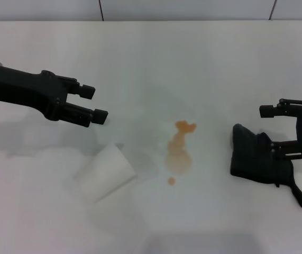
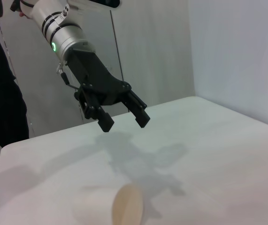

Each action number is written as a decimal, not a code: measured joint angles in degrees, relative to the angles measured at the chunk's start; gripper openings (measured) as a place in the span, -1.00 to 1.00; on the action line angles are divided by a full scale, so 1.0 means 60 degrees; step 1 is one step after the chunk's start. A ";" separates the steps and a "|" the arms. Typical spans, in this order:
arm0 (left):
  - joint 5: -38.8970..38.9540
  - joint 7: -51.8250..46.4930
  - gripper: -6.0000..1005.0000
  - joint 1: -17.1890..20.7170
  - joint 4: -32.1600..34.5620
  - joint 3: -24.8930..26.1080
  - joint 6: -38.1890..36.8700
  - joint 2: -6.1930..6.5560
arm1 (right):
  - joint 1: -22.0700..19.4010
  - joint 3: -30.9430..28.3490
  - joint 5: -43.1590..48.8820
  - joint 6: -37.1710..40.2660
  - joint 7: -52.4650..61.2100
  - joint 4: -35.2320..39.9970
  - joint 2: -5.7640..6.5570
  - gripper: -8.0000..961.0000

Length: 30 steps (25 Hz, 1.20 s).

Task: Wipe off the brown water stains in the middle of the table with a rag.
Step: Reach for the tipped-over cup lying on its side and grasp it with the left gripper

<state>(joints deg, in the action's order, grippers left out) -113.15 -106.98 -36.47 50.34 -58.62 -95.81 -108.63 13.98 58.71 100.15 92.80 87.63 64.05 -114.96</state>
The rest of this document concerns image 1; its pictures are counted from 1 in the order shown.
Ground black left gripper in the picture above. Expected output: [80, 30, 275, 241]
[0, 62, 109, 129]

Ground dark blue rag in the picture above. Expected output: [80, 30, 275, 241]
[229, 123, 302, 210]

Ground white paper cup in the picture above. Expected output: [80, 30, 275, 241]
[74, 142, 138, 204]

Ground large brown water stain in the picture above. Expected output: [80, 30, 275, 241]
[165, 120, 198, 176]

